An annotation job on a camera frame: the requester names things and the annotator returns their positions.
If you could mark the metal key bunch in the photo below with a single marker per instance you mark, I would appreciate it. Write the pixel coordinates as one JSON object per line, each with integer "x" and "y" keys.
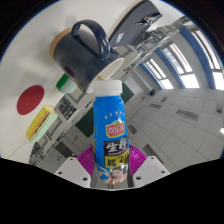
{"x": 146, "y": 19}

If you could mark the white classroom chairs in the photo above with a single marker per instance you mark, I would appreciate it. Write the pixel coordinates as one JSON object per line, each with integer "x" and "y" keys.
{"x": 66, "y": 110}

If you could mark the flat round red coaster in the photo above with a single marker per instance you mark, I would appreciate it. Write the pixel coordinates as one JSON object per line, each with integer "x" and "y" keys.
{"x": 30, "y": 100}

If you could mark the dark navy mug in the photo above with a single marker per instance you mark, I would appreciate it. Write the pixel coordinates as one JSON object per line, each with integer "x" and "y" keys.
{"x": 80, "y": 56}

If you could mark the green chalkboard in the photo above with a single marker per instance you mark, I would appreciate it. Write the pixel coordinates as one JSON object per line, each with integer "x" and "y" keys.
{"x": 85, "y": 125}

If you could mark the ceiling light panels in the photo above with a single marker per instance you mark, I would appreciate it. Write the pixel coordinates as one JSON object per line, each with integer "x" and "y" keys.
{"x": 186, "y": 114}

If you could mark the classroom windows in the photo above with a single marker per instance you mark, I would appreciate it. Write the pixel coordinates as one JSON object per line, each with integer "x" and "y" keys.
{"x": 190, "y": 80}

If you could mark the black notebook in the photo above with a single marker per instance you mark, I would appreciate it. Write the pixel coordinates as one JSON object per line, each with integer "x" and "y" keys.
{"x": 133, "y": 26}

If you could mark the blue drink bottle white cap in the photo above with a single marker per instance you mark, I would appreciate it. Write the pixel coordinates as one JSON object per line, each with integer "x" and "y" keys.
{"x": 110, "y": 113}

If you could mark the yellow sponge with green top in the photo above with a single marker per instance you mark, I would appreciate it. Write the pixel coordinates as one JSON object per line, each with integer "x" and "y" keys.
{"x": 41, "y": 123}

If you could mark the dark classroom door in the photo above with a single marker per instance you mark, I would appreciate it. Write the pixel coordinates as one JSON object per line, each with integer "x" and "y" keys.
{"x": 63, "y": 149}

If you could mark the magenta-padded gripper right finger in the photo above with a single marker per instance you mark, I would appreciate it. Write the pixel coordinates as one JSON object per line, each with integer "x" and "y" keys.
{"x": 151, "y": 170}

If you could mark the blue curtains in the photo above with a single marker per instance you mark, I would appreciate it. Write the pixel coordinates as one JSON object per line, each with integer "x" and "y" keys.
{"x": 196, "y": 57}

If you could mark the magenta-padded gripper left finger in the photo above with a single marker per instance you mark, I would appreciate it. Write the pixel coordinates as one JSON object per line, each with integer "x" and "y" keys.
{"x": 71, "y": 170}

